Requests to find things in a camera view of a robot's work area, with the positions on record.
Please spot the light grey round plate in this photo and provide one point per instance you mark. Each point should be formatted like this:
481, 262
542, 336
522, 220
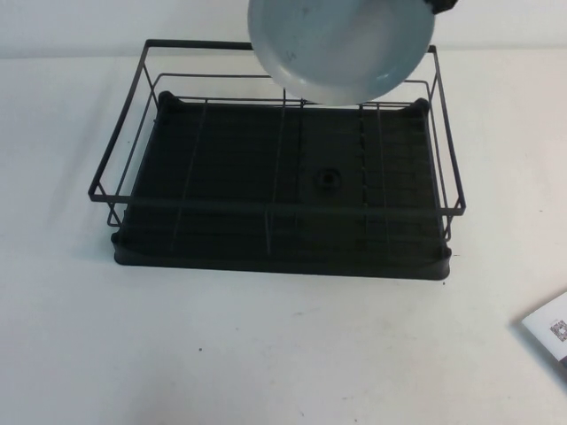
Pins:
332, 44

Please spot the black plastic drip tray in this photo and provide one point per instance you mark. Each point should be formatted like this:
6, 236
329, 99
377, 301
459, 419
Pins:
230, 168

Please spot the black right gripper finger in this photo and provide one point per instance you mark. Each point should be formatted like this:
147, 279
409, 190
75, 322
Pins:
444, 6

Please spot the white booklet with QR code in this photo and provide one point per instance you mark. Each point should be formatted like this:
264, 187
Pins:
549, 332

